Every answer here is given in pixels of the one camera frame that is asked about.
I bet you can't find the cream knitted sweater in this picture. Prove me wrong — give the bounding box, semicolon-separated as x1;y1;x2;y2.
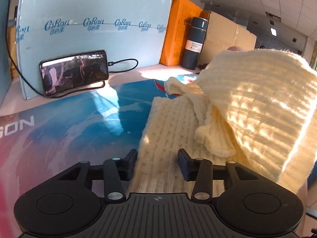
129;49;316;193

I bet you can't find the AGON desk mat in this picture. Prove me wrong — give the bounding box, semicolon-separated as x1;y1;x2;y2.
0;73;317;238

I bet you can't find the black smartphone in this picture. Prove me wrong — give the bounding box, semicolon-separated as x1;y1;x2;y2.
39;50;109;97

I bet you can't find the pink knitted garment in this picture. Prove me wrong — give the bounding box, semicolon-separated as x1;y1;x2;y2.
227;46;247;52

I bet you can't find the brown cardboard box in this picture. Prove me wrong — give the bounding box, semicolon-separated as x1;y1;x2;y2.
198;10;257;66

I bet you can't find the dark blue thermos bottle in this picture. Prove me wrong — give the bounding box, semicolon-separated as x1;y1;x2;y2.
180;17;208;70

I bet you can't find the light blue Corou box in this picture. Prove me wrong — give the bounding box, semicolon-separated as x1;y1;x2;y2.
17;0;172;99

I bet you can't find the orange cardboard box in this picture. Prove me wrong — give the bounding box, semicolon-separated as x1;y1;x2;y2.
160;0;202;66

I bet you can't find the black charging cable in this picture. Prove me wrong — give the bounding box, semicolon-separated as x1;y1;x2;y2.
5;0;139;100

